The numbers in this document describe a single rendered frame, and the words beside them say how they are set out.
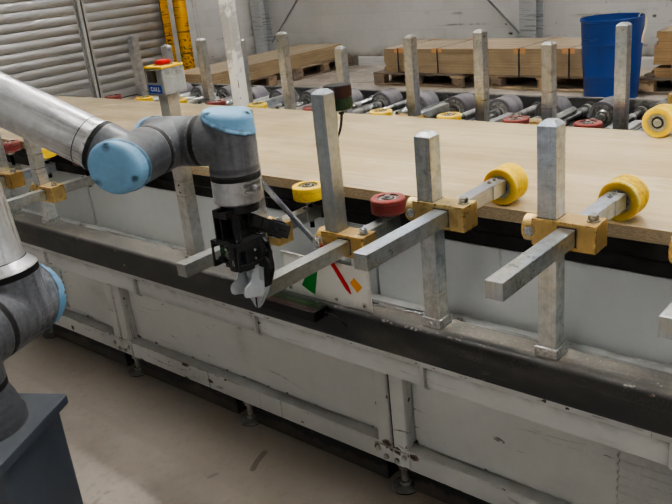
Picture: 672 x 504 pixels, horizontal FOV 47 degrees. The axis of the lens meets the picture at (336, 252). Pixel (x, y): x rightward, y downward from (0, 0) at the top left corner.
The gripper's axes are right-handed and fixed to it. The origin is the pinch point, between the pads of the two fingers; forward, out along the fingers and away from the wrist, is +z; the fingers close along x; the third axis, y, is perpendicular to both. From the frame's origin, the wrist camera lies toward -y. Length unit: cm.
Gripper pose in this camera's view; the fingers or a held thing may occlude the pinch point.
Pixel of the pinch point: (260, 299)
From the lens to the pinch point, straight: 148.6
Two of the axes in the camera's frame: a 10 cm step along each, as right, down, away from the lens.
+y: -6.5, 3.1, -7.0
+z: 0.9, 9.4, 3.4
